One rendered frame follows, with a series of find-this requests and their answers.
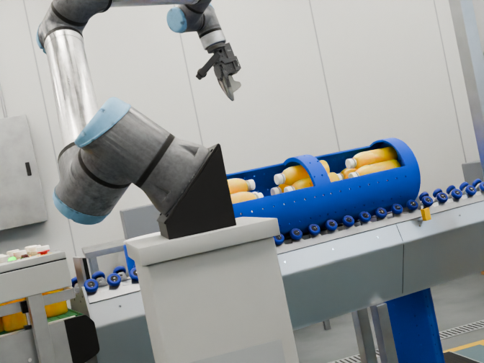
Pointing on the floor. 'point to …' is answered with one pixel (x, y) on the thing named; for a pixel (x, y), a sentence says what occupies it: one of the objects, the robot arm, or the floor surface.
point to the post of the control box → (40, 329)
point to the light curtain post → (471, 65)
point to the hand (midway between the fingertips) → (230, 98)
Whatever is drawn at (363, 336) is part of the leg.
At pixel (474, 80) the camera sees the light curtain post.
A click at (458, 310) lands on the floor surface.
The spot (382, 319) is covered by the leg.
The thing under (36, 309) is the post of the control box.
